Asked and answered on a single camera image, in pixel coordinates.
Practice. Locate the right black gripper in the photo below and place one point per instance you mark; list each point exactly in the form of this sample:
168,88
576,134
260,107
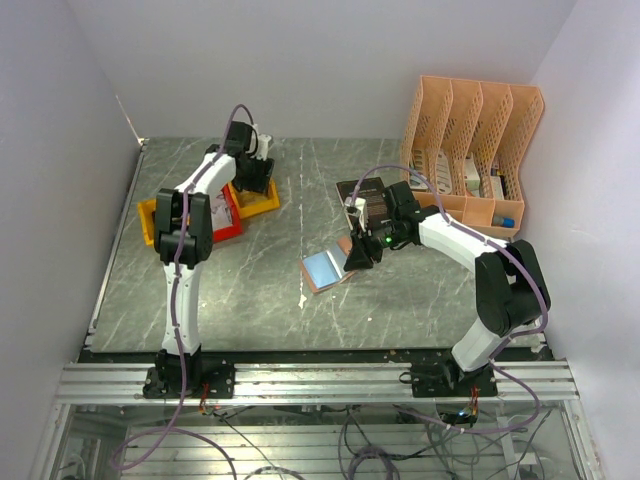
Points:
364,253

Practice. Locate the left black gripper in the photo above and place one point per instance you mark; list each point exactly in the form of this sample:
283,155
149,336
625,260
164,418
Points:
261,183

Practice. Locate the pink leather card holder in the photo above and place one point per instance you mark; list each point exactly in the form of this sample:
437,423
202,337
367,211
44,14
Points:
324,270

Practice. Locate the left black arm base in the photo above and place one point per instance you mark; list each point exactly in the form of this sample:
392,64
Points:
206,377

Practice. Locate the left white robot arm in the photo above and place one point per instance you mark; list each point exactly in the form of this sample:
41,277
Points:
184,239

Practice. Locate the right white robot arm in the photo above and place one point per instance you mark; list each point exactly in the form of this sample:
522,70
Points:
510,290

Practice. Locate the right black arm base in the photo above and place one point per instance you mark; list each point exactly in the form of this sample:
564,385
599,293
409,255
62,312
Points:
445,380

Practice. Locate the yellow bin with cards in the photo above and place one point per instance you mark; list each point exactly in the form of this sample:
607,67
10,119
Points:
250,204

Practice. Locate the red bin with cards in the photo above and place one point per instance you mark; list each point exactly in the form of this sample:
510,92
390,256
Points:
226,221

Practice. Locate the black book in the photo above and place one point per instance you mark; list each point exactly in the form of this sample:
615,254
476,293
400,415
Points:
371,190

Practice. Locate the yellow bin left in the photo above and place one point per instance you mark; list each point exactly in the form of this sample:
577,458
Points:
146,211

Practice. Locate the peach file organizer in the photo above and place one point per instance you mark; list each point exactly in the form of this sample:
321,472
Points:
463,147

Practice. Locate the aluminium frame rail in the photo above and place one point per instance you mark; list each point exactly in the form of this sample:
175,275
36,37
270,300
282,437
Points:
308,384

